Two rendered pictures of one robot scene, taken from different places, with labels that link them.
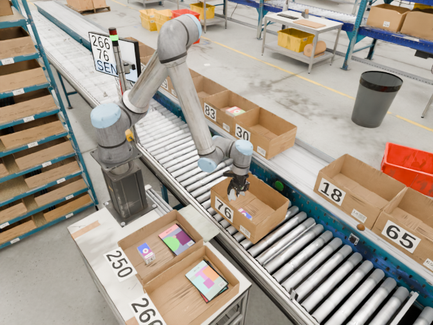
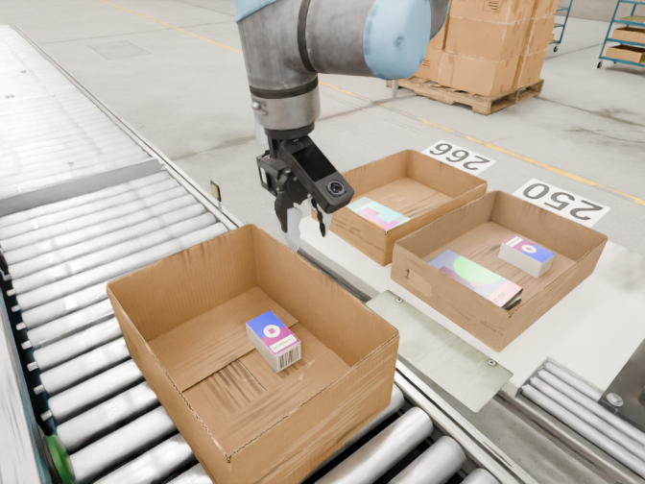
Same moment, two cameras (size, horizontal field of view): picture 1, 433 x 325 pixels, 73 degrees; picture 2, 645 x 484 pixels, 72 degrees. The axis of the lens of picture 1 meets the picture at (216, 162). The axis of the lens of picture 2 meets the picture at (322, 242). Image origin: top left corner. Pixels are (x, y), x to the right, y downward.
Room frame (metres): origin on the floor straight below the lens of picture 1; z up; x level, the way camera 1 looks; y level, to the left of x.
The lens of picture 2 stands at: (1.77, -0.07, 1.40)
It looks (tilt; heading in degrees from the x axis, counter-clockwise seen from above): 35 degrees down; 181
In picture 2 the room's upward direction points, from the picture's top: straight up
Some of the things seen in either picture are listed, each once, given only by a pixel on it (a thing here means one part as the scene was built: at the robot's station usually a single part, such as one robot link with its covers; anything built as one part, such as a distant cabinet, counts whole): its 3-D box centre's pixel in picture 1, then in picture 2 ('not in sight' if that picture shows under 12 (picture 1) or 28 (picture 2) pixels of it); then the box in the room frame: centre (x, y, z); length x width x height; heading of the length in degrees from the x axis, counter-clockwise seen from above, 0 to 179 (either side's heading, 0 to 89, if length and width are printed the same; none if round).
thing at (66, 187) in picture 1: (56, 182); not in sight; (1.92, 1.43, 0.39); 0.40 x 0.30 x 0.10; 129
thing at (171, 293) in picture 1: (191, 289); (397, 200); (0.73, 0.12, 0.80); 0.38 x 0.28 x 0.10; 129
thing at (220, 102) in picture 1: (230, 111); not in sight; (2.20, -0.11, 0.96); 0.39 x 0.29 x 0.17; 38
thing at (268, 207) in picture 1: (248, 203); (248, 344); (1.27, -0.20, 0.83); 0.39 x 0.29 x 0.17; 42
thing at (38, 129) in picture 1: (30, 124); not in sight; (1.92, 1.43, 0.99); 0.40 x 0.30 x 0.10; 125
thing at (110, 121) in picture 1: (109, 123); not in sight; (1.33, 0.56, 1.37); 0.17 x 0.15 x 0.18; 155
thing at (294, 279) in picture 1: (313, 263); (133, 264); (0.92, -0.54, 0.72); 0.52 x 0.05 x 0.05; 128
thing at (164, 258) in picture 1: (161, 245); (497, 257); (0.98, 0.30, 0.80); 0.38 x 0.28 x 0.10; 130
